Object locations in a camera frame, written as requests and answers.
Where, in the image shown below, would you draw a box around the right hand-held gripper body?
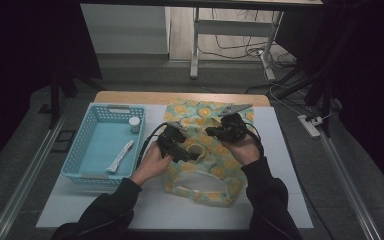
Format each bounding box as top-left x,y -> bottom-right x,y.
217,103 -> 254,144

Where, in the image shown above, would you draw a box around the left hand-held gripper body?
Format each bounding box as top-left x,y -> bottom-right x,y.
155,121 -> 188,158

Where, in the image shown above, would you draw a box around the orange print fabric bag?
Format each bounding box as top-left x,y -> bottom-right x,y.
160,97 -> 255,208

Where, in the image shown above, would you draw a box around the small white bottle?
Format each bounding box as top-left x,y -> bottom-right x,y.
128,116 -> 142,135

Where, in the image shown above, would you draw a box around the white tube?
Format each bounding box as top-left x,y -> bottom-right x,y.
106,139 -> 135,174

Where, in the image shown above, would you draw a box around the light blue plastic basket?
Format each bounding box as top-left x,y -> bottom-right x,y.
60,102 -> 147,188

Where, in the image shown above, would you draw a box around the person's right hand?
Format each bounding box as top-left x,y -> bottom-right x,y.
221,132 -> 264,167

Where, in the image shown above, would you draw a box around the person's left hand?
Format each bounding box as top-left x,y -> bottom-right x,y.
130,140 -> 175,187

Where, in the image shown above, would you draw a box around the white table sheet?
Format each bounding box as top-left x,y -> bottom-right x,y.
35,103 -> 314,231

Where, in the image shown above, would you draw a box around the white power strip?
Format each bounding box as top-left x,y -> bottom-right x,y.
297,114 -> 322,139

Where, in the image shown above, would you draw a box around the black stand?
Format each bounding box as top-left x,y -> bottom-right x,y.
38,71 -> 63,130
274,19 -> 344,138

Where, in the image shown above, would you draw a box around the white cabinet panel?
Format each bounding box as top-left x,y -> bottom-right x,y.
80,3 -> 172,55

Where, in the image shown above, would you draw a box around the left hand-held gripper cable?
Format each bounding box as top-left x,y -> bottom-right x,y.
135,121 -> 169,169

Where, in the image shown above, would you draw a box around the hand-held gripper cable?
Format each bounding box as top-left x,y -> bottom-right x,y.
135,121 -> 169,169
244,121 -> 265,157

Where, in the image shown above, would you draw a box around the right hand-held gripper cable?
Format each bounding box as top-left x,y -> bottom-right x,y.
244,121 -> 265,157

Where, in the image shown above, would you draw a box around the white power cable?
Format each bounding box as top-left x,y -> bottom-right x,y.
263,64 -> 334,123

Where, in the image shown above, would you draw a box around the black floor cables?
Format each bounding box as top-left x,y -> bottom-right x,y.
197,8 -> 298,69

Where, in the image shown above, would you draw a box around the white desk frame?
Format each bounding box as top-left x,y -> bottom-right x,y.
189,7 -> 285,81

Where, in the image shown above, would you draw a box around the black floor bracket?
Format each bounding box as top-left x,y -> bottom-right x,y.
52,129 -> 78,154

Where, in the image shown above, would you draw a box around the aluminium rail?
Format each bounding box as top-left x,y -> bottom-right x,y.
0,106 -> 71,240
319,131 -> 384,240

